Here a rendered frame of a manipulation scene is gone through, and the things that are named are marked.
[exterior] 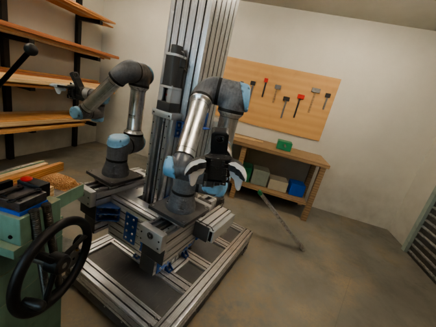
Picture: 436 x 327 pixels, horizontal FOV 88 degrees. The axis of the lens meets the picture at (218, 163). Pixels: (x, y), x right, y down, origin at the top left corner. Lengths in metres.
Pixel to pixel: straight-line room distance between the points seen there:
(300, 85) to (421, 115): 1.63
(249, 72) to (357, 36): 1.47
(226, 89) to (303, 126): 2.80
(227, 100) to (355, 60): 3.04
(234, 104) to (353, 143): 3.07
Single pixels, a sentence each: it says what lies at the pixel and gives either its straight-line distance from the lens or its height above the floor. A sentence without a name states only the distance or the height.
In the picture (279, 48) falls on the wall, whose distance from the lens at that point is 3.76.
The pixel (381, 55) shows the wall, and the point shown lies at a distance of 3.96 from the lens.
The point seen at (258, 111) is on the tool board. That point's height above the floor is 1.26.
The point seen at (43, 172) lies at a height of 0.92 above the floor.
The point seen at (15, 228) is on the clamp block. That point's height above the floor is 0.93.
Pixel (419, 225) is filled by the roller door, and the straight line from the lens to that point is 3.86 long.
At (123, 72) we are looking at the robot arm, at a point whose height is 1.39.
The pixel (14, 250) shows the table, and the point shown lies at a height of 0.87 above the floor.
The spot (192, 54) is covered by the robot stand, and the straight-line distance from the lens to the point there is 1.26.
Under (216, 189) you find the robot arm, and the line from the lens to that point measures 0.79.
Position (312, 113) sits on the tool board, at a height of 1.41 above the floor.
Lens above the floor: 1.40
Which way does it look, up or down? 17 degrees down
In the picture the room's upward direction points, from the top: 13 degrees clockwise
